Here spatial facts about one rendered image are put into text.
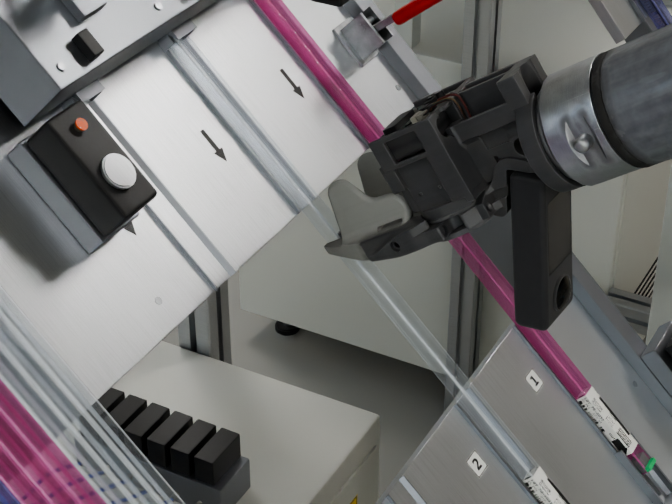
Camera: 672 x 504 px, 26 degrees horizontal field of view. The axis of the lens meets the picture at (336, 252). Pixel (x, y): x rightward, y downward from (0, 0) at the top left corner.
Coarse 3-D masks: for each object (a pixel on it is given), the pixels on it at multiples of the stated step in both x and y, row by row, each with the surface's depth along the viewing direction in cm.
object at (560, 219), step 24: (528, 192) 92; (552, 192) 93; (528, 216) 93; (552, 216) 94; (528, 240) 94; (552, 240) 95; (528, 264) 95; (552, 264) 95; (528, 288) 96; (552, 288) 96; (528, 312) 97; (552, 312) 97
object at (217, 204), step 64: (128, 64) 100; (256, 64) 108; (384, 64) 118; (0, 128) 91; (128, 128) 97; (192, 128) 101; (320, 128) 110; (0, 192) 89; (192, 192) 99; (256, 192) 102; (320, 192) 107; (0, 256) 87; (64, 256) 90; (128, 256) 93; (192, 256) 96; (64, 320) 87; (128, 320) 90
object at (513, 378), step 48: (576, 336) 119; (480, 384) 109; (528, 384) 112; (624, 384) 120; (432, 432) 104; (480, 432) 106; (528, 432) 110; (576, 432) 113; (432, 480) 101; (480, 480) 104; (576, 480) 111; (624, 480) 115
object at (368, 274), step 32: (192, 64) 103; (224, 96) 103; (256, 128) 104; (288, 160) 104; (288, 192) 104; (320, 224) 104; (384, 288) 105; (416, 320) 106; (448, 384) 106; (480, 416) 106; (512, 448) 106
